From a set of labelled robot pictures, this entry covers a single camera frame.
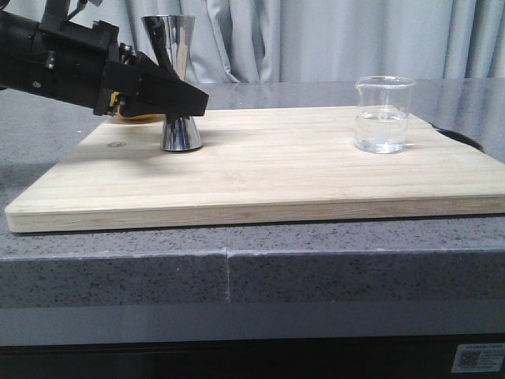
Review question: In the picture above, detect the glass beaker with liquid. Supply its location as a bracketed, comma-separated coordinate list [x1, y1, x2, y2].
[353, 76, 417, 154]

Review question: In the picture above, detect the grey curtain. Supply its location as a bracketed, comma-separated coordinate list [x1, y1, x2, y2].
[77, 1, 504, 83]

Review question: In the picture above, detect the white QR code label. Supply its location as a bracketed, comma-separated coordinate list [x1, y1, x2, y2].
[451, 343, 504, 373]

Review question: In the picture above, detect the yellow lemon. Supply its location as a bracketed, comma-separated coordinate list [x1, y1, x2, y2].
[110, 92, 156, 121]

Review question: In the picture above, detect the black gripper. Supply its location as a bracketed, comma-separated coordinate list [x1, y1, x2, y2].
[1, 11, 209, 117]

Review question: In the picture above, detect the steel double jigger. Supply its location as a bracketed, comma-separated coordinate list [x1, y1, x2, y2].
[142, 15, 203, 152]

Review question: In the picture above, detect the wooden cutting board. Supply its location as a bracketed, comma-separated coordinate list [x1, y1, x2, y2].
[6, 107, 504, 233]

